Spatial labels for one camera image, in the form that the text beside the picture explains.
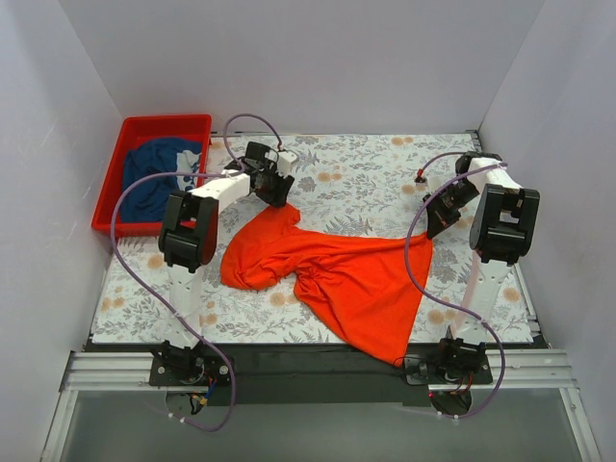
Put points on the blue t shirt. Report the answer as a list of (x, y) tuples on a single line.
[(147, 202)]

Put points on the red plastic bin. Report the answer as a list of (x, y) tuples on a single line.
[(134, 132)]

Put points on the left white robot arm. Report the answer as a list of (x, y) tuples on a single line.
[(189, 240)]

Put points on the aluminium mounting rail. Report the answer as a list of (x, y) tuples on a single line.
[(132, 371)]

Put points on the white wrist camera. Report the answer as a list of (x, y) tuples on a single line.
[(428, 182), (284, 160)]

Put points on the floral table mat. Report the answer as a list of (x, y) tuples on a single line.
[(348, 185)]

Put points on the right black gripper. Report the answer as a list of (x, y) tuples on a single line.
[(444, 210)]

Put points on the orange t shirt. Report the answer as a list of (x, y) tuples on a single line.
[(365, 290)]

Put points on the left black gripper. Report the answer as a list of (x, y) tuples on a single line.
[(273, 188)]

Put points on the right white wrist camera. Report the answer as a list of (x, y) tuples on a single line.
[(428, 182)]

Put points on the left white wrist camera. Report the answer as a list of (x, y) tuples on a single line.
[(284, 160)]

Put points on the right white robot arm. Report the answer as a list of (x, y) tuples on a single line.
[(501, 233)]

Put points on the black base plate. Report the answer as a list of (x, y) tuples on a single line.
[(457, 394)]

